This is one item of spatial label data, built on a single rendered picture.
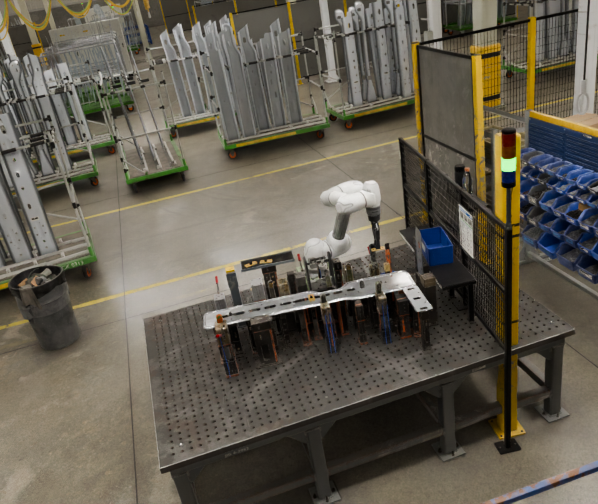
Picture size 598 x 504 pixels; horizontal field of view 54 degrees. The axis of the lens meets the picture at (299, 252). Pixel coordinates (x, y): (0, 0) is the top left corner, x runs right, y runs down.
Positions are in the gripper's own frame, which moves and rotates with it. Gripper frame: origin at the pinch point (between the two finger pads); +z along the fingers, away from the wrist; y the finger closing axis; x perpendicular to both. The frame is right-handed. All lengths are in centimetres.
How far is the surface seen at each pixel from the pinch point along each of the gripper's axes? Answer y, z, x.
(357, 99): -761, 85, 163
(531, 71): -304, -14, 263
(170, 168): -601, 99, -185
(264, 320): 19, 26, -79
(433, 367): 57, 59, 13
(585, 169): -71, 12, 184
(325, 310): 22, 27, -41
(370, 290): 6.2, 29.1, -9.1
